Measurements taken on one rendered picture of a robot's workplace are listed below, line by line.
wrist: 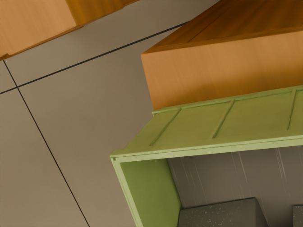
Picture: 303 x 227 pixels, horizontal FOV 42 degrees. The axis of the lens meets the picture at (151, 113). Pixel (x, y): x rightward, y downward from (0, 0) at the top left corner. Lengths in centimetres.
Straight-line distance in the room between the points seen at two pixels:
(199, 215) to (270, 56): 27
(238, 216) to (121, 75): 109
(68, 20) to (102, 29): 104
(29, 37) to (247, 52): 31
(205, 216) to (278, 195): 12
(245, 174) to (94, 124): 124
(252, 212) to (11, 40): 43
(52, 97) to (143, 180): 131
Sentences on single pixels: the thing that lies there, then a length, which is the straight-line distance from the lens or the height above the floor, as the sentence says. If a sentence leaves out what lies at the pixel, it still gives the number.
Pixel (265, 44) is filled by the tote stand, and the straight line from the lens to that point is 58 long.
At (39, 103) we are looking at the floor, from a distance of 191.
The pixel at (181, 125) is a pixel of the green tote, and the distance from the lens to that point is 55.
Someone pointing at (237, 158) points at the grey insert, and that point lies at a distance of 59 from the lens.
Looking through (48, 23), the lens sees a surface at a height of 90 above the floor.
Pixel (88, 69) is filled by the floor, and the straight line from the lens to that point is 168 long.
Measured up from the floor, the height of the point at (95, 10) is 84.
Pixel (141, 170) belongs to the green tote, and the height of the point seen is 92.
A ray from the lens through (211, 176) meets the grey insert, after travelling 62.
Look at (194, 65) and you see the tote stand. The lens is 61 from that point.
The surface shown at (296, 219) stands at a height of 87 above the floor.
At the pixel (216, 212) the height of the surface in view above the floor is 86.
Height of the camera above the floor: 135
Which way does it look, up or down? 56 degrees down
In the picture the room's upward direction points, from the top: 136 degrees counter-clockwise
